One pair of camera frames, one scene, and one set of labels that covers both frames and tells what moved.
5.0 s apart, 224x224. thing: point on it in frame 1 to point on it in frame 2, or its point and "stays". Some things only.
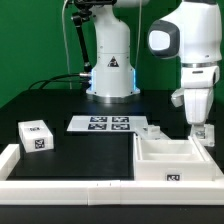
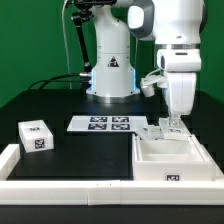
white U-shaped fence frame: (107, 192) stays
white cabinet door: (205, 133) to (175, 133)
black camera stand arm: (79, 18) stays
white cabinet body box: (183, 159) stays
